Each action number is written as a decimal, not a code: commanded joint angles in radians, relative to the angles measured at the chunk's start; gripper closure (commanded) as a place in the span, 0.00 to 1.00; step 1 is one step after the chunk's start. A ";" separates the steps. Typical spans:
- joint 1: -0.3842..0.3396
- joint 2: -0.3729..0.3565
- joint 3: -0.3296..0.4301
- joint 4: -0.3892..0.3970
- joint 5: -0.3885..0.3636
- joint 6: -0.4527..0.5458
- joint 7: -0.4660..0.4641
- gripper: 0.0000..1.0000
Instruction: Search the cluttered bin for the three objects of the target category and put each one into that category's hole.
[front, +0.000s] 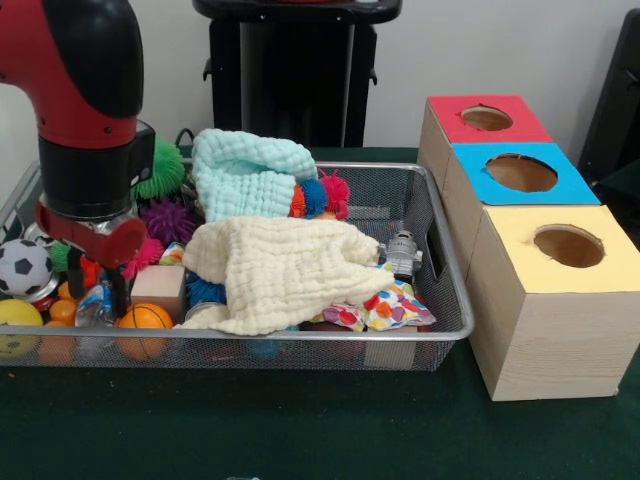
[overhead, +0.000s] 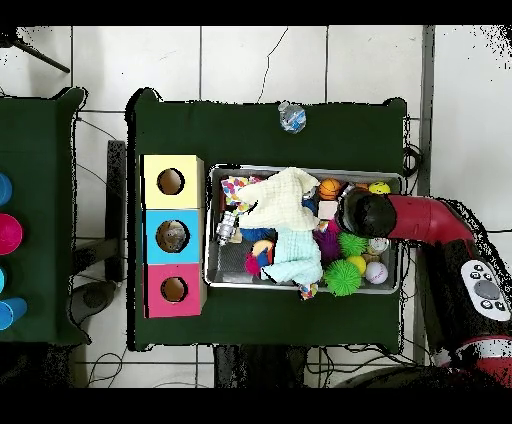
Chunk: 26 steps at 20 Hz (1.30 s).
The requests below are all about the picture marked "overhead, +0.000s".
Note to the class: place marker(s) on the green spiky rubber ball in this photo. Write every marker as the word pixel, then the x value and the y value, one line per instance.
pixel 343 278

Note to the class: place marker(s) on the white baseball with red stitches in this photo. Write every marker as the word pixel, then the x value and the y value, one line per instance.
pixel 376 273

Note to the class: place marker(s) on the wooden box with three holes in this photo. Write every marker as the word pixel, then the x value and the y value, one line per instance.
pixel 188 188

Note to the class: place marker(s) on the orange toy basketball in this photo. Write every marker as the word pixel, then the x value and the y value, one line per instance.
pixel 329 189

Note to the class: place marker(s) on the mint green waffle cloth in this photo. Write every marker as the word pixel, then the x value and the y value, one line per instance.
pixel 296 252

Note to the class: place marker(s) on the white cloth with colourful dots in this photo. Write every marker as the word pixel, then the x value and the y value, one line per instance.
pixel 234 187

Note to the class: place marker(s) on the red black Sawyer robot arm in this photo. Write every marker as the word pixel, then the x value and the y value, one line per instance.
pixel 424 218

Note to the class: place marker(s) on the blue plastic cup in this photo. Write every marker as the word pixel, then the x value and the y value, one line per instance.
pixel 12 314
pixel 4 190

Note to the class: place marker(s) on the cream waffle cloth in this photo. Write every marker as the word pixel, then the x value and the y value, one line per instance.
pixel 280 200

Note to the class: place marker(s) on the rainbow spiky caterpillar toy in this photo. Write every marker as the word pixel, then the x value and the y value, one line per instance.
pixel 352 244

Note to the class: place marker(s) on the black upright panel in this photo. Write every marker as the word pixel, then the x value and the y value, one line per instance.
pixel 116 200

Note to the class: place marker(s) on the pink plastic cup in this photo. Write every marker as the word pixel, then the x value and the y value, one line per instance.
pixel 10 234

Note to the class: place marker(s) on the grey chair base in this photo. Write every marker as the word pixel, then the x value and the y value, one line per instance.
pixel 94 298

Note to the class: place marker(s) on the clear packet with blue print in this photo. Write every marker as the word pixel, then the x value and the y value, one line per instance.
pixel 292 118

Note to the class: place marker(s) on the dark green table cloth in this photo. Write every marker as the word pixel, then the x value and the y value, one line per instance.
pixel 36 200
pixel 260 144

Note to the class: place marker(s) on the black tripod leg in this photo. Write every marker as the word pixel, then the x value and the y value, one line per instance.
pixel 40 59

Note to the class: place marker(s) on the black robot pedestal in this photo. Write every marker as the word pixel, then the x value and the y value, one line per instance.
pixel 256 368

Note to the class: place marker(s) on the yellow smiley face ball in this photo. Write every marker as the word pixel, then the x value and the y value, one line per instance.
pixel 380 188

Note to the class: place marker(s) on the purple spiky rubber ball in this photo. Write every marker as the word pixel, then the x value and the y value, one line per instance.
pixel 328 246

